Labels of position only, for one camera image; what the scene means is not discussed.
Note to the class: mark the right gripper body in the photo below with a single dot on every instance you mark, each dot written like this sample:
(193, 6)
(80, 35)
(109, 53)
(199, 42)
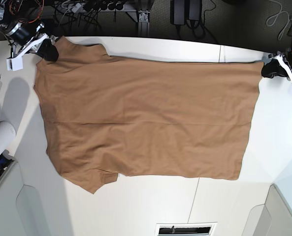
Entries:
(27, 37)

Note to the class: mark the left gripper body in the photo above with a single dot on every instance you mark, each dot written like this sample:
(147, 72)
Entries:
(284, 61)

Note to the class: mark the tan brown t-shirt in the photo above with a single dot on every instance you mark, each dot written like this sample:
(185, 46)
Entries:
(105, 115)

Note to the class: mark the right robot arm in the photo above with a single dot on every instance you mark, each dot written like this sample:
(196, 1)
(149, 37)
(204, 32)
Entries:
(24, 11)

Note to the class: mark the grey padded panel right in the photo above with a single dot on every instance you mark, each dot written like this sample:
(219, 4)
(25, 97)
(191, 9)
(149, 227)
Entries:
(273, 218)

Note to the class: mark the grey padded panel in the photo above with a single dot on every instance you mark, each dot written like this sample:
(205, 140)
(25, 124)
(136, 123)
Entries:
(21, 210)
(273, 218)

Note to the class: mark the grey padded panel left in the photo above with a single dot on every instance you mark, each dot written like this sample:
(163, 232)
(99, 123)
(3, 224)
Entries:
(21, 210)

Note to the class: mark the white vent grille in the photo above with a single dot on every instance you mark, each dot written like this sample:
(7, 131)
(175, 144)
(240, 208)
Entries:
(188, 229)

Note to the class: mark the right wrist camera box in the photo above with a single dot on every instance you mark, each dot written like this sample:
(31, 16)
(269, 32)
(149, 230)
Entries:
(14, 64)

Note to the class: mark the aluminium frame post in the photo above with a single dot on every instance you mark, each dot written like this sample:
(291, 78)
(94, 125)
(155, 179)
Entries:
(142, 20)

